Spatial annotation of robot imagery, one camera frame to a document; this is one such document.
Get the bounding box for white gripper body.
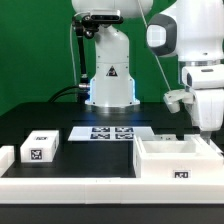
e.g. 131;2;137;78
191;89;224;132

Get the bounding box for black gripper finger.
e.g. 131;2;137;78
202;131;212;144

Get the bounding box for white cabinet body box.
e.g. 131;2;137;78
133;136;224;179

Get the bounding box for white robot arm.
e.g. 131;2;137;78
71;0;224;140

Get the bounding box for white cabinet top block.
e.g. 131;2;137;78
20;130;59;163

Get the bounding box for white left fence piece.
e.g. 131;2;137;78
0;146;15;178

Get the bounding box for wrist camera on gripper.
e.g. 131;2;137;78
163;89;193;113

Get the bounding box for white marker base plate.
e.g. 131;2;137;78
68;126;154;141

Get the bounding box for black camera on mount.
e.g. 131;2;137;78
82;9;123;24

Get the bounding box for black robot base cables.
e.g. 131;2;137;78
48;83;91;103

